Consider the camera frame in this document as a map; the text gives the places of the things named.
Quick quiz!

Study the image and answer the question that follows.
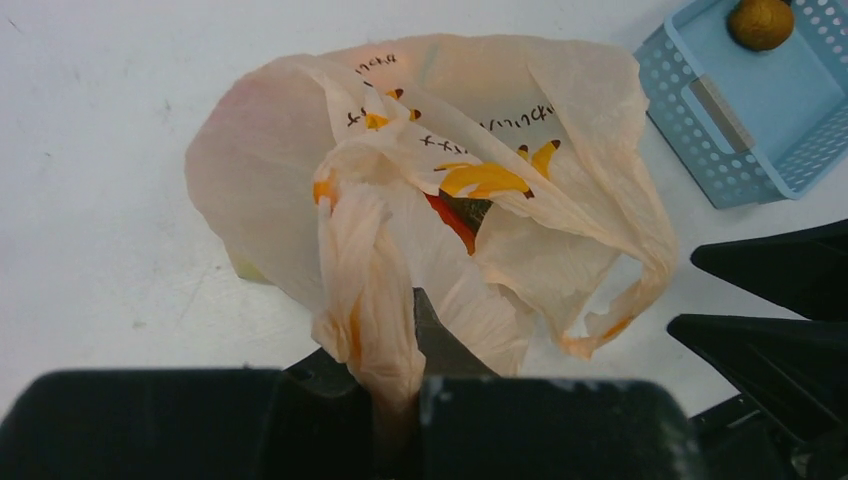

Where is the orange red fake mango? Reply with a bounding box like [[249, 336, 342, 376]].
[[425, 194, 476, 256]]

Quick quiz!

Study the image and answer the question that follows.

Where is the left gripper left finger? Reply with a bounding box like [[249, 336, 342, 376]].
[[1, 350, 374, 479]]

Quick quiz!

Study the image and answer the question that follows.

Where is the orange fake fruit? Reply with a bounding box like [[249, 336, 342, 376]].
[[726, 0, 795, 52]]

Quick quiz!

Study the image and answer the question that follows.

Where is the green netted fake melon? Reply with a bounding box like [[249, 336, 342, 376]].
[[439, 191, 493, 235]]

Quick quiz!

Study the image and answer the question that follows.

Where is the light blue plastic basket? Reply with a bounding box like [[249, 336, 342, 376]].
[[635, 1, 847, 209]]

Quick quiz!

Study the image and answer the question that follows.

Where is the orange plastic bag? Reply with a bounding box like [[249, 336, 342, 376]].
[[185, 35, 677, 414]]

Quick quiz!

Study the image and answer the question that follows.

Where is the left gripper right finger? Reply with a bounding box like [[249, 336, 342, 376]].
[[411, 288, 706, 479]]

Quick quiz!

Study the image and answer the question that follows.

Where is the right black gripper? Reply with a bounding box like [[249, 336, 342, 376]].
[[667, 220, 847, 480]]

